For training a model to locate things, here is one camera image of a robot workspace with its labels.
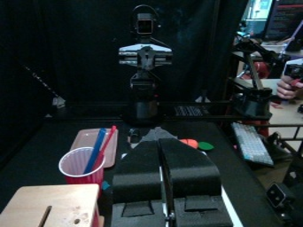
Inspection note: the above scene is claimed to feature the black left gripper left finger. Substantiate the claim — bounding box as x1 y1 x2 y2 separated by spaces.
110 127 166 227

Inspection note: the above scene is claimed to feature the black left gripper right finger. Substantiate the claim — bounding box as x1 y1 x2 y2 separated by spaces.
157 127 234 227

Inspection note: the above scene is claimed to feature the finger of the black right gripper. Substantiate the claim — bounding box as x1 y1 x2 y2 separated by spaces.
136 46 146 71
145 46 156 71

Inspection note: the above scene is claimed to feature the person's hand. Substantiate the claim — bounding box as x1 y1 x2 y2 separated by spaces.
276 74 303 100

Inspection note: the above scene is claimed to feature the green toy carrot top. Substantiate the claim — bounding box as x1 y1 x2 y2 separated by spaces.
196 141 214 152

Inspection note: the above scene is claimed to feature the orange toy carrot piece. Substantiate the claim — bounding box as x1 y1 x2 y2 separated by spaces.
178 138 198 149

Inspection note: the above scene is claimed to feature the black cloth backdrop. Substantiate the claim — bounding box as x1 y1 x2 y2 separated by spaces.
0 0 249 119

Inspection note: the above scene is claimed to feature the small black round object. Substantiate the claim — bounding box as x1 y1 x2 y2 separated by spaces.
126 128 141 145

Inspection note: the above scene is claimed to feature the red straw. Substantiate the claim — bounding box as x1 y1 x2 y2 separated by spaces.
90 125 118 172

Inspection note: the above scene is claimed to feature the blue straw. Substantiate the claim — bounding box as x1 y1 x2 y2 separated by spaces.
82 127 108 175

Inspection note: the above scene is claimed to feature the red plastic cup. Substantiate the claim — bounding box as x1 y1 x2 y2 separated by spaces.
57 146 106 186

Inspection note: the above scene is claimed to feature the white cutting board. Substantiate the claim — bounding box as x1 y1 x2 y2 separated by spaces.
120 150 245 227

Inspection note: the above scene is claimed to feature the pink plastic tray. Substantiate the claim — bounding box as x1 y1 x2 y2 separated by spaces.
69 128 120 168

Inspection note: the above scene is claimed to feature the silver spring clamp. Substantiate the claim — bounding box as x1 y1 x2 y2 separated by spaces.
51 95 67 109
193 90 213 104

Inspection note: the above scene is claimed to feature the white computer keyboard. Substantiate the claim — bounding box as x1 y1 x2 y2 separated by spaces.
230 121 276 168

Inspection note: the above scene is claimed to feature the black ribbed panel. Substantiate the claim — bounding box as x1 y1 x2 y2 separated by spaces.
172 105 205 117

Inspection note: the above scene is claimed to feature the black box with lens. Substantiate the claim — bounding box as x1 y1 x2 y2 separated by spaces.
265 182 296 209

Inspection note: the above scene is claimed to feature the wooden box with slot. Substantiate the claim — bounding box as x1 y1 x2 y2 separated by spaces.
0 184 101 227

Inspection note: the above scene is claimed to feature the bright teal screen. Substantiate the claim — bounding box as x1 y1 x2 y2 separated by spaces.
240 0 274 30

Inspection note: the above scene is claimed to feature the beige desk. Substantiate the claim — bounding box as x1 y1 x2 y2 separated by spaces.
234 77 303 140

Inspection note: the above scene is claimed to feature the dark computer monitor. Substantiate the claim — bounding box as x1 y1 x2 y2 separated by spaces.
262 0 303 42

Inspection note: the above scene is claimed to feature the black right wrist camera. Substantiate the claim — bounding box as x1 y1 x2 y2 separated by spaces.
134 12 154 35

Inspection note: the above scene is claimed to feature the thin white cord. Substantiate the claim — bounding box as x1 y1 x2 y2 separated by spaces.
22 64 59 99

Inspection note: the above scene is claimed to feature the white leader gripper handle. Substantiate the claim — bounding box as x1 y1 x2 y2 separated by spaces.
281 58 303 87

